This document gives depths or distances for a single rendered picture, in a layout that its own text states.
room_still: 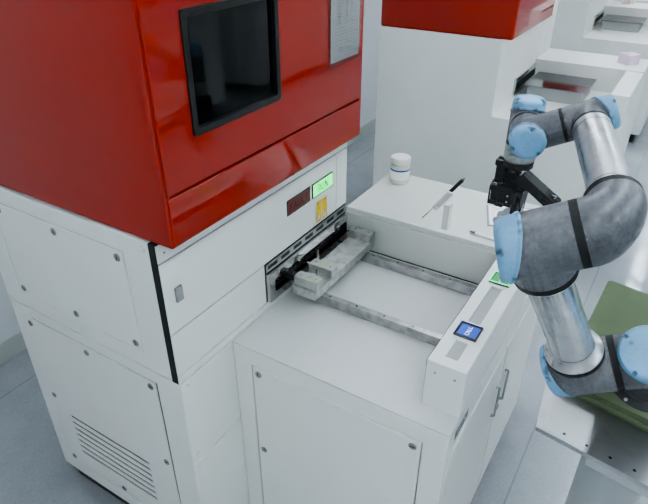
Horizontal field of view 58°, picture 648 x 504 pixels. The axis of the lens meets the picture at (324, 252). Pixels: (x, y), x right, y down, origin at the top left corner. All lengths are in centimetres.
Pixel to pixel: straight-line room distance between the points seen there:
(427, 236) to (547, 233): 91
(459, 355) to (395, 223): 64
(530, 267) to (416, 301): 81
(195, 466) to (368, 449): 49
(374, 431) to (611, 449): 53
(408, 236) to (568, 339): 82
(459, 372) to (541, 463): 121
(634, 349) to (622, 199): 40
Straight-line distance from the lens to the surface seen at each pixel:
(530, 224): 100
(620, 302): 159
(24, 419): 281
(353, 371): 152
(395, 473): 158
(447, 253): 187
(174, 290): 137
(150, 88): 113
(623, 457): 148
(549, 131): 134
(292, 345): 160
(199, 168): 125
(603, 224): 99
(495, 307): 155
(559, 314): 114
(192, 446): 169
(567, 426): 150
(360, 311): 167
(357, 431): 155
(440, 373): 137
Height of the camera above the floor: 186
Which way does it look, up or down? 32 degrees down
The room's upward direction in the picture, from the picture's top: straight up
